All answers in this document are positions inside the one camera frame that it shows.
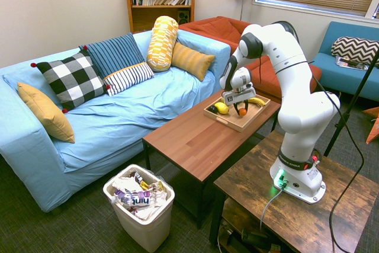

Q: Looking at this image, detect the yellow patterned bolster pillow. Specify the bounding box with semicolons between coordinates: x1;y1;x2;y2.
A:
146;15;179;72

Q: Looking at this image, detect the rustic dark wood table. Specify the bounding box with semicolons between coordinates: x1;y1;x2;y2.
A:
208;130;379;253

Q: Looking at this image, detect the crumpled paper trash pile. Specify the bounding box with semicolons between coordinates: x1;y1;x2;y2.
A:
108;171;168;221

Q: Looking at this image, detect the black tripod stand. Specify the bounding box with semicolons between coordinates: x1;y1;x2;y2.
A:
323;56;379;158

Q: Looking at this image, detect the reddish wood coffee table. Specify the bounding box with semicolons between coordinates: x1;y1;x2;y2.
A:
142;89;282;230

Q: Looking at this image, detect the black bookshelf speaker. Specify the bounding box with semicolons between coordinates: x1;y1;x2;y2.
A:
177;9;190;25

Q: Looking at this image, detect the magazine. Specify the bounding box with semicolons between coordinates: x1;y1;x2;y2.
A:
335;56;370;72

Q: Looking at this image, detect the black white checkered pillow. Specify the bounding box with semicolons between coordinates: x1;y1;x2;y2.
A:
30;46;111;114

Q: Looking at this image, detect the yellow lemon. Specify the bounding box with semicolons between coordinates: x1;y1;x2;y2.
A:
214;101;230;115

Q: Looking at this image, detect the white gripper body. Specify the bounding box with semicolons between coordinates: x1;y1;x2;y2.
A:
222;87;257;107

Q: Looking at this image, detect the grey cable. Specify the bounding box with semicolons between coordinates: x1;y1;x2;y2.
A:
259;186;285;232

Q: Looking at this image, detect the blue striped pillow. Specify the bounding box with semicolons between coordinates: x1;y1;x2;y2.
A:
78;32;146;79

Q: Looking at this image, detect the light wooden tray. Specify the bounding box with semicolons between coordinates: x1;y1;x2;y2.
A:
203;94;272;133

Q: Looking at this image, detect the mustard striped pillow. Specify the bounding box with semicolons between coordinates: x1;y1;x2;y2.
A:
171;41;216;82

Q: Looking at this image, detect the black white chevron pillow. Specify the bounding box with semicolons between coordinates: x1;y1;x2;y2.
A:
330;36;379;67

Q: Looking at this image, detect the beige trash bin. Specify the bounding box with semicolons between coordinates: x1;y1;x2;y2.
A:
102;164;176;253

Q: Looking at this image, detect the orange fabric item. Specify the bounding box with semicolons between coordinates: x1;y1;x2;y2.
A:
362;106;379;145

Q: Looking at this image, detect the teal blue couch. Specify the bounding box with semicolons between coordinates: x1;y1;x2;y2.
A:
310;21;379;103

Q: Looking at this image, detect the black power box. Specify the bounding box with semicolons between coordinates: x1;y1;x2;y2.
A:
241;228;281;249

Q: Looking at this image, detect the white navy striped pillow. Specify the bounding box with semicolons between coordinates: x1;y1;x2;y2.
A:
102;62;155;97

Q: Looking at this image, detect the light blue sofa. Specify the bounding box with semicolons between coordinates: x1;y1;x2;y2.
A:
0;29;232;214

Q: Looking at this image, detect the plain mustard pillow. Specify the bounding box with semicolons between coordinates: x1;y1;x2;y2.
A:
17;82;76;144

